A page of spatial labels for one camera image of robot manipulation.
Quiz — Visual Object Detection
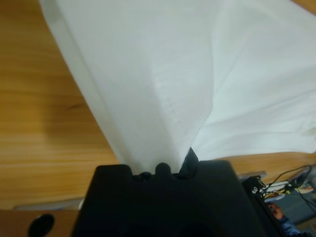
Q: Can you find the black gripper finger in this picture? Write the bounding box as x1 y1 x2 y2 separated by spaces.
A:
179 147 199 177

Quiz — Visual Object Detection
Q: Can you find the white t-shirt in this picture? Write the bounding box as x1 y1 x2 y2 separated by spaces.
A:
38 0 316 173

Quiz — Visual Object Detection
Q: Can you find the dark camera post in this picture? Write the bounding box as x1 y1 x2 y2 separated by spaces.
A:
241 175 287 237

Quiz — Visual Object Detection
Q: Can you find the orange and black cable bunch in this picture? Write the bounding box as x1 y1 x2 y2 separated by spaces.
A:
260 164 316 200

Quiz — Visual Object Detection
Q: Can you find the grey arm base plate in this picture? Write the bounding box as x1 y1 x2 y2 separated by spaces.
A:
13 197 83 211

